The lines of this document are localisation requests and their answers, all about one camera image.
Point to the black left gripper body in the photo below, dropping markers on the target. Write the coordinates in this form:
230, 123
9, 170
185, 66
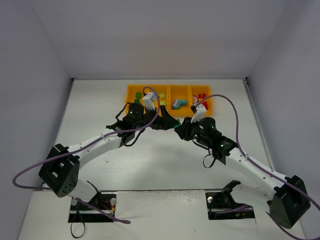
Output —
157, 119

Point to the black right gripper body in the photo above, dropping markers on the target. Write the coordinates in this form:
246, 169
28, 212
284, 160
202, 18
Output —
186, 129

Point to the blue flower lego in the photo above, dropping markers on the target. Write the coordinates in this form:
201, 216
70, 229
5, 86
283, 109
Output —
176, 104

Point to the teal lego brick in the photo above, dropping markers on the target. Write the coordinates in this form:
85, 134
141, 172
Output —
183, 102

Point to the dark green lego brick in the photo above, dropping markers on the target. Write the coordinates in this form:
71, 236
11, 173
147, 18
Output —
138, 95

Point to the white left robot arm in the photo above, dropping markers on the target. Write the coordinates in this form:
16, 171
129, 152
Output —
61, 172

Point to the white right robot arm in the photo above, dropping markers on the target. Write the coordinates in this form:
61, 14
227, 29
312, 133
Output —
285, 198

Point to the yellow bin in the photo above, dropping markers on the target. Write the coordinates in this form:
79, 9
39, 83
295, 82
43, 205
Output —
160, 88
131, 93
181, 93

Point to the yellow bin far left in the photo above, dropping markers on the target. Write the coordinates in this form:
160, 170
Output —
131, 93

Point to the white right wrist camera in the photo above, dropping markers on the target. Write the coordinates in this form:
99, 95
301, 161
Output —
199, 111

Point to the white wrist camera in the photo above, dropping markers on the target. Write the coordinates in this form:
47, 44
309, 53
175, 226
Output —
149, 101
199, 111

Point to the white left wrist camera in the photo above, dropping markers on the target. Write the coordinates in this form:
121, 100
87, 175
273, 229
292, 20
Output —
149, 101

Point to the aluminium frame rail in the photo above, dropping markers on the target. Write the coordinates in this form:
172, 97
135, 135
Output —
257, 120

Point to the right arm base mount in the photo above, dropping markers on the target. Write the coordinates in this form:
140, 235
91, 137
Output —
222, 206

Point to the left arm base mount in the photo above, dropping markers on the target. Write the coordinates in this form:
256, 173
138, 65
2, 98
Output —
80, 213

